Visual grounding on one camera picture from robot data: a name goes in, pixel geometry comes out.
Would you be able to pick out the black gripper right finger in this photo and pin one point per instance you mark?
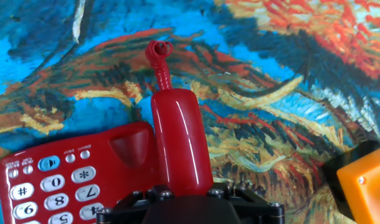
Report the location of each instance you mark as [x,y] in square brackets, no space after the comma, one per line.
[258,214]

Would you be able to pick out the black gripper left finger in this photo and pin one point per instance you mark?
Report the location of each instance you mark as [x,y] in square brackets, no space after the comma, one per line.
[124,213]

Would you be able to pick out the red telephone handset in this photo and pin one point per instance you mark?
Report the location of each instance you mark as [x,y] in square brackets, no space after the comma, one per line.
[180,140]

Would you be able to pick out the red telephone base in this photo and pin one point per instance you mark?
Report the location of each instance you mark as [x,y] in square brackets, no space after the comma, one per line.
[84,174]

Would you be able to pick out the orange box red mushroom button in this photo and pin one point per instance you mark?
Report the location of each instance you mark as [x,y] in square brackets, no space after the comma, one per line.
[367,186]

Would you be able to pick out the sunflower painting tablecloth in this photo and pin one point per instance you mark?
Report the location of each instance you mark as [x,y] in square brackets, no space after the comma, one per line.
[271,93]

